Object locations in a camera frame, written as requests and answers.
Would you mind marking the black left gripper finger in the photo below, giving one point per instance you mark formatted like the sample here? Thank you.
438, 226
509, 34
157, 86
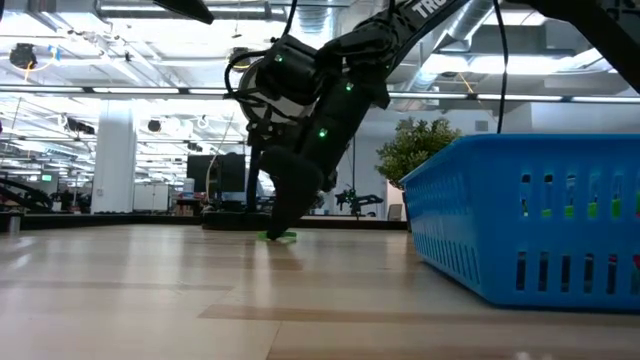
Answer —
185, 9

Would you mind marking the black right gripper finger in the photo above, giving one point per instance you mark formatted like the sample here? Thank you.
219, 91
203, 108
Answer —
292, 190

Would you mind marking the red rubber band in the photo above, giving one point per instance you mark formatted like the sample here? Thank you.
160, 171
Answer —
637, 264

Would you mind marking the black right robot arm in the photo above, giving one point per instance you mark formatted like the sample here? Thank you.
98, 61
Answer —
360, 45

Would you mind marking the black background robot arm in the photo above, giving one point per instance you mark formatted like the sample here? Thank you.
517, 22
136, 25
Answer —
360, 200

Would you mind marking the black desk lamp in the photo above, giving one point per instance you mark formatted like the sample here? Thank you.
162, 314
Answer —
235, 221

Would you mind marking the black computer monitor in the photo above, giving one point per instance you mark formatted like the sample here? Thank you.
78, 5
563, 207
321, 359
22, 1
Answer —
227, 172

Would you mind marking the black ceiling fixture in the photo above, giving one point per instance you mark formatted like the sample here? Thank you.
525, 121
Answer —
240, 56
22, 56

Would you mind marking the small green potted plant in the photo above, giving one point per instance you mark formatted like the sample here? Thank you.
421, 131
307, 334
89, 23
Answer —
415, 150

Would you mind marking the white low cabinet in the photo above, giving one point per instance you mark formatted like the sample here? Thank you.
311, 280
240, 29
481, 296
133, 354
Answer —
150, 197

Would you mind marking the blue slotted plastic basket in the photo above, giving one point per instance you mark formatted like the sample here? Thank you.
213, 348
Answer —
475, 200

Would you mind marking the white round pillar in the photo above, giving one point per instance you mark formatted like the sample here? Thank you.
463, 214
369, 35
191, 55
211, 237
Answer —
114, 165

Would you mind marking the black curved background equipment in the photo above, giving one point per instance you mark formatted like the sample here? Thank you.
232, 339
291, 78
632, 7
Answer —
30, 197

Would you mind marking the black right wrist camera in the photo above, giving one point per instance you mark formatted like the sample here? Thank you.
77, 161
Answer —
272, 135

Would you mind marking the silver ribbed ceiling duct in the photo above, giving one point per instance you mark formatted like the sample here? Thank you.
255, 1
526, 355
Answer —
312, 17

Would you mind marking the black aluminium table frame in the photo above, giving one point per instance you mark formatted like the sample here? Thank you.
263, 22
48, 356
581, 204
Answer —
100, 221

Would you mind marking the grey metal post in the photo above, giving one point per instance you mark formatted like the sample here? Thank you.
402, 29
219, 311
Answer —
15, 224

